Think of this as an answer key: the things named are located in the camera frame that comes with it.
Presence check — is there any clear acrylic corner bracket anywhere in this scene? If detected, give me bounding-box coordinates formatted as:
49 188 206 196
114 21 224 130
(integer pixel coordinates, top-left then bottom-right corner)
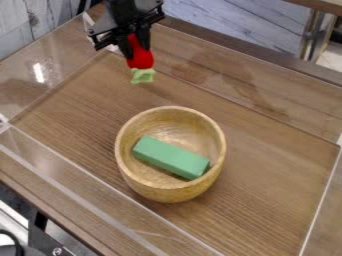
81 11 121 52

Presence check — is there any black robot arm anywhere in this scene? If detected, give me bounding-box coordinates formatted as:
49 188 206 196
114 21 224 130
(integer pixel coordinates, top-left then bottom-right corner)
86 0 164 59

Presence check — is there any green rectangular block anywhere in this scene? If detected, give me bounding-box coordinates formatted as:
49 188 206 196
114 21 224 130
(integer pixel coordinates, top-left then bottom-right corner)
132 136 209 180

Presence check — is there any wooden background furniture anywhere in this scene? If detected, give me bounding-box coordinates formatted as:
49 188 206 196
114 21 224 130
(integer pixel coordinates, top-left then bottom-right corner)
284 0 342 62

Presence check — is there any red plush strawberry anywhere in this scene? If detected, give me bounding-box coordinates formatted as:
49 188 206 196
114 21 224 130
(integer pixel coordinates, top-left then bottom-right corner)
126 34 154 84

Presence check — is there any wooden bowl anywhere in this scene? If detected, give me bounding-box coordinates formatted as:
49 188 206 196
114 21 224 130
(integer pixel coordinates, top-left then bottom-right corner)
114 106 226 203

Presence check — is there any black table leg frame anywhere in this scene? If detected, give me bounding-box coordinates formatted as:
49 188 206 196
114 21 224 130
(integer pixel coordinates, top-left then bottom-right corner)
0 209 77 256

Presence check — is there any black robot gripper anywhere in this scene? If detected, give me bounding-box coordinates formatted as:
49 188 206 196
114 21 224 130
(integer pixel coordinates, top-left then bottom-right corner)
86 0 164 59

